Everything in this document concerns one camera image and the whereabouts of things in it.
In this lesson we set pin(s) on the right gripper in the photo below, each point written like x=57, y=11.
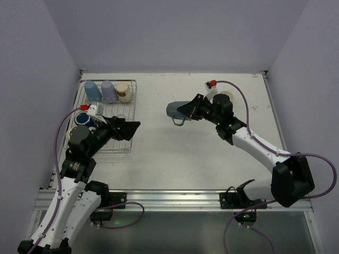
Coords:
x=197, y=106

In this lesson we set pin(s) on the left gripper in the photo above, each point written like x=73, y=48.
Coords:
x=116, y=127

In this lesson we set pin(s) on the grey blue ceramic mug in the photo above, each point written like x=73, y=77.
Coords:
x=177, y=118

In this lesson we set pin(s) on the light green ceramic mug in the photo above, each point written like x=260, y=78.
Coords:
x=229, y=93

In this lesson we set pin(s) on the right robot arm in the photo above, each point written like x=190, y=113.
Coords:
x=291, y=177

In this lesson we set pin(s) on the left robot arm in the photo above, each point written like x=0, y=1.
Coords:
x=76, y=197

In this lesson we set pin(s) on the beige cup with brown band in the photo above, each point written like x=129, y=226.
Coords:
x=124, y=92

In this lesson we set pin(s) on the lavender plastic cup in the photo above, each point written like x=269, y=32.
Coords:
x=109, y=94

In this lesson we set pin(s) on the dark blue mug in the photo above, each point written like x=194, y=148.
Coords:
x=82, y=118

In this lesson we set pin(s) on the light blue plastic cup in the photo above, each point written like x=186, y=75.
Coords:
x=92, y=92

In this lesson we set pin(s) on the white pearly round cup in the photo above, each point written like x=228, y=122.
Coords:
x=67, y=137

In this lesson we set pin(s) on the wire dish rack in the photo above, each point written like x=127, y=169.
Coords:
x=128, y=109

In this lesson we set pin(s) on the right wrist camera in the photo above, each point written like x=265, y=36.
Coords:
x=211, y=87

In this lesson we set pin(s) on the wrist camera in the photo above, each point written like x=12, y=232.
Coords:
x=96, y=110
x=211, y=87

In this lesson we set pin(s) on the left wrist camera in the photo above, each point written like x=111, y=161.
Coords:
x=96, y=110

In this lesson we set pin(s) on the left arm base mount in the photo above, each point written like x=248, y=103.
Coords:
x=105, y=215

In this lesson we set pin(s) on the aluminium mounting rail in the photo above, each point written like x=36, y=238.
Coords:
x=177, y=201

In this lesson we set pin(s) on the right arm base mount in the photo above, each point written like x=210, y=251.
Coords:
x=235, y=198

